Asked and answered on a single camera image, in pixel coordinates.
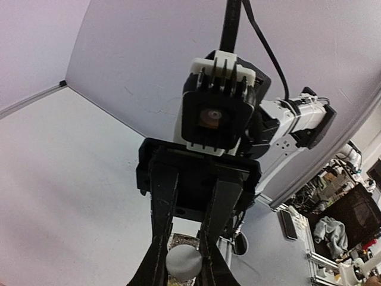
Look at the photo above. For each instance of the clear nail polish bottle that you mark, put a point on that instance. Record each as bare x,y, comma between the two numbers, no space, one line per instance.
184,260

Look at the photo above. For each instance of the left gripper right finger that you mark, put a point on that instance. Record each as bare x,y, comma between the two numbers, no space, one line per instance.
214,271

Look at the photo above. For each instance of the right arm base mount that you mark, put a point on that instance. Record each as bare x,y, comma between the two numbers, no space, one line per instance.
239,240

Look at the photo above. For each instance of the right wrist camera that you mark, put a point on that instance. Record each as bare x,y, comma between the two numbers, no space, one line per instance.
218,103

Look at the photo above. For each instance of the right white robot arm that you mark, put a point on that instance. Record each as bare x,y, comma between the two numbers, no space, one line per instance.
279,129

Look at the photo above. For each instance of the smartphone in background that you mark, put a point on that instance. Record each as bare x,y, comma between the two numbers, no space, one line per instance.
288,225

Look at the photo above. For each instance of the black monitor in background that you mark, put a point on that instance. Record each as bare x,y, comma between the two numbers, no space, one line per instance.
357,211

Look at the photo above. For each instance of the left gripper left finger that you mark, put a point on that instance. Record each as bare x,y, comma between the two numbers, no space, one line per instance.
152,270

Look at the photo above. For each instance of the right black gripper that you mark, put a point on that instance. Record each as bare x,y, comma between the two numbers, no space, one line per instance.
166,168

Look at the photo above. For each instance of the aluminium front rail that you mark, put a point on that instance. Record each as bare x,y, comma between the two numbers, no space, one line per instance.
226,243

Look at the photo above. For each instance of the grey cloth in background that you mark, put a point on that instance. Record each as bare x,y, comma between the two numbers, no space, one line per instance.
333,233

